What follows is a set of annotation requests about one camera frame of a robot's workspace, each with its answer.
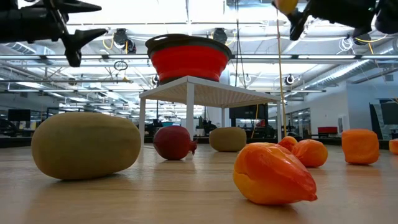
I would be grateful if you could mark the white perforated metal shelf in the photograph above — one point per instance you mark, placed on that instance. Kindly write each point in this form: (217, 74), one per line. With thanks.
(211, 93)

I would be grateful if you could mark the red collapsible bowl grey rim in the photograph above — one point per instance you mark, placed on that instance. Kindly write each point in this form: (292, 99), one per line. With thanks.
(189, 62)

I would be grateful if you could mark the small orange pepper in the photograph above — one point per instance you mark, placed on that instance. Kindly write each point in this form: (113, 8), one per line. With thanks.
(287, 142)
(394, 147)
(311, 153)

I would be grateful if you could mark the orange tangerine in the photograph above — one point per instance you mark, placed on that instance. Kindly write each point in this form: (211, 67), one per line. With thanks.
(360, 147)

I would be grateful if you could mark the red box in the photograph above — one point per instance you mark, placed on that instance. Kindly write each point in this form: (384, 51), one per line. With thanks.
(327, 130)

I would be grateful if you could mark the dark red pomegranate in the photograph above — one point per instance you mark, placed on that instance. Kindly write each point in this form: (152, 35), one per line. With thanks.
(172, 143)

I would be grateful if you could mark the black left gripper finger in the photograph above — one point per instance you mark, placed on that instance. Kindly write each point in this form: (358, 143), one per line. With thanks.
(77, 7)
(77, 39)

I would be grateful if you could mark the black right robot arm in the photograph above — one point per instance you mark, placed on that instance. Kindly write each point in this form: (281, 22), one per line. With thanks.
(387, 15)

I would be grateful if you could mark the orange yellow pepper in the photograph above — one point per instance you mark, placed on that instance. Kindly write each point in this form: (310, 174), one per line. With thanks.
(273, 174)

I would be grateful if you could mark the black monitor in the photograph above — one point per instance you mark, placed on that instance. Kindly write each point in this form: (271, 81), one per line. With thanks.
(19, 115)

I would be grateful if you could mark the black wall panel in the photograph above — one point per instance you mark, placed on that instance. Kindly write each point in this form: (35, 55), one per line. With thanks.
(390, 113)

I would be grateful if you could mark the brown kiwi fruit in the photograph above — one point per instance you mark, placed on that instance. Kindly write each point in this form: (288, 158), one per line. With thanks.
(228, 139)

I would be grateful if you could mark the yellow-green mango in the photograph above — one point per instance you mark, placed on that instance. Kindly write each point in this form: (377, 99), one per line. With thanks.
(84, 146)

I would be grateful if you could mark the red yellow mango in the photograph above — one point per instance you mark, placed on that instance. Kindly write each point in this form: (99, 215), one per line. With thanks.
(286, 5)

